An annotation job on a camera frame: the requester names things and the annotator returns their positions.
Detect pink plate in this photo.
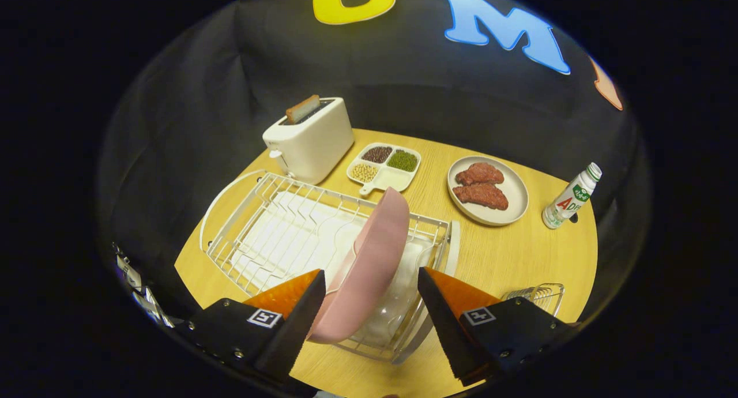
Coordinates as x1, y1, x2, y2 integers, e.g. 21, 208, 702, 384
307, 187, 411, 345

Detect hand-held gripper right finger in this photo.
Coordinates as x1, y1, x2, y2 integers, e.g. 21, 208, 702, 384
417, 266, 577, 387

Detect black backdrop cloth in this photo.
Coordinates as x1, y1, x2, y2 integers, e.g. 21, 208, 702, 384
95, 0, 652, 329

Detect brown toast slice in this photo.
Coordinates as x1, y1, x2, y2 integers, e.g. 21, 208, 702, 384
285, 95, 321, 125

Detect white drain tray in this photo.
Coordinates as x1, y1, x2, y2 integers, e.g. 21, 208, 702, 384
231, 192, 433, 352

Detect white and black device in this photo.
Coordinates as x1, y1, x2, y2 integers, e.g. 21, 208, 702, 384
112, 242, 174, 328

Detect metal wire basket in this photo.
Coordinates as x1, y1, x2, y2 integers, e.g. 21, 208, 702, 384
502, 283, 565, 318

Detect white drink bottle green cap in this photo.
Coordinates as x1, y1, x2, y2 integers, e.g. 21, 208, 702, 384
542, 162, 603, 230

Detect beige round plate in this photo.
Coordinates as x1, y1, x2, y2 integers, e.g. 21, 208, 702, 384
447, 156, 529, 226

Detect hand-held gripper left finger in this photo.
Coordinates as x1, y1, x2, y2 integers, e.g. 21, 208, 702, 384
173, 269, 326, 387

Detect white divided bean dish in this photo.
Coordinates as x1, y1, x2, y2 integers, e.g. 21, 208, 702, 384
347, 142, 421, 197

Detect white wire dish rack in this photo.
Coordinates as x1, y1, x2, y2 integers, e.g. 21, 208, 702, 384
199, 169, 460, 365

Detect white toaster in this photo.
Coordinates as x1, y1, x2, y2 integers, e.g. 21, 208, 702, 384
262, 97, 355, 185

